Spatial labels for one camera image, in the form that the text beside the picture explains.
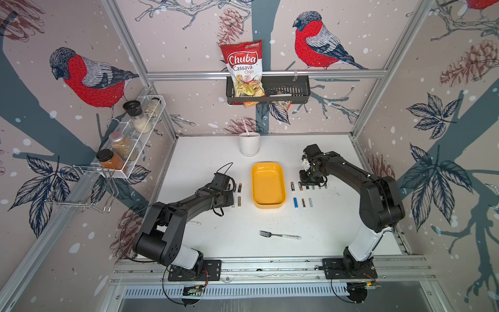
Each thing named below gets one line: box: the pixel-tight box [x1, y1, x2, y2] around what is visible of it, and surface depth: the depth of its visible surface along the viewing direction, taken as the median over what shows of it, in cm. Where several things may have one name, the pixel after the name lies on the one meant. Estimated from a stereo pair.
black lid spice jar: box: [122, 100, 153, 134], surface depth 76 cm
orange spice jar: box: [96, 148, 125, 171], surface depth 62 cm
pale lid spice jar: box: [145, 97, 162, 118], surface depth 87 cm
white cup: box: [239, 131, 261, 157], surface depth 108 cm
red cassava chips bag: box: [220, 40, 266, 108], surface depth 86 cm
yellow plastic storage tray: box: [251, 161, 287, 210], surface depth 100 cm
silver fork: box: [259, 230, 302, 240], surface depth 83 cm
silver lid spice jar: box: [108, 131, 139, 162], surface depth 67 cm
